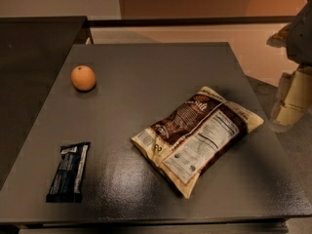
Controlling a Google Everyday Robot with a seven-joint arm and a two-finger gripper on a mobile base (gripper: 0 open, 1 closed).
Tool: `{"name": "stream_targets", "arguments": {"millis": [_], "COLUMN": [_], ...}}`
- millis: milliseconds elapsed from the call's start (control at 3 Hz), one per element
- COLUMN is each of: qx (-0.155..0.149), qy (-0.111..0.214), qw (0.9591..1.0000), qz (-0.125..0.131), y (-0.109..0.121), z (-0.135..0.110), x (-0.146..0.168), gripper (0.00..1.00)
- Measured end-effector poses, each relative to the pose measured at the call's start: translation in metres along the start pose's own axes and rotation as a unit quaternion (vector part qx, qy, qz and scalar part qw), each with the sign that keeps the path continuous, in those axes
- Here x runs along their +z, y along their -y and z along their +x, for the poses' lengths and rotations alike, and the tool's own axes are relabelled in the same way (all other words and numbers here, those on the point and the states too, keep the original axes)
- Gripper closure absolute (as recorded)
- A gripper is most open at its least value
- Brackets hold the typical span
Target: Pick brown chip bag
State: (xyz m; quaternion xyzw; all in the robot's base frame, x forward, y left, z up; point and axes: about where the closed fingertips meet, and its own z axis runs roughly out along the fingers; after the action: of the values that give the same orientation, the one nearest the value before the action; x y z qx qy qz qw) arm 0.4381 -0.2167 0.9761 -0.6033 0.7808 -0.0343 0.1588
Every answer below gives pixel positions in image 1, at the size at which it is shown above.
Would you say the black snack bar wrapper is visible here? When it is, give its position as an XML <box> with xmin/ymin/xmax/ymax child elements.
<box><xmin>46</xmin><ymin>141</ymin><xmax>91</xmax><ymax>203</ymax></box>

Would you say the orange fruit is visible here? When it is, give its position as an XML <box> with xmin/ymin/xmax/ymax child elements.
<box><xmin>70</xmin><ymin>65</ymin><xmax>97</xmax><ymax>92</ymax></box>

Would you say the brown and cream chip bag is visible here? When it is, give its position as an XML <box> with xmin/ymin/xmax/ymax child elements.
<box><xmin>132</xmin><ymin>87</ymin><xmax>263</xmax><ymax>198</ymax></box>

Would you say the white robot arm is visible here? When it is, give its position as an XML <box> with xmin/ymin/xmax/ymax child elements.
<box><xmin>267</xmin><ymin>0</ymin><xmax>312</xmax><ymax>133</ymax></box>

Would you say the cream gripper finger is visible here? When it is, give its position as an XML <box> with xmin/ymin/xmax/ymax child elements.
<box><xmin>270</xmin><ymin>65</ymin><xmax>312</xmax><ymax>133</ymax></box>

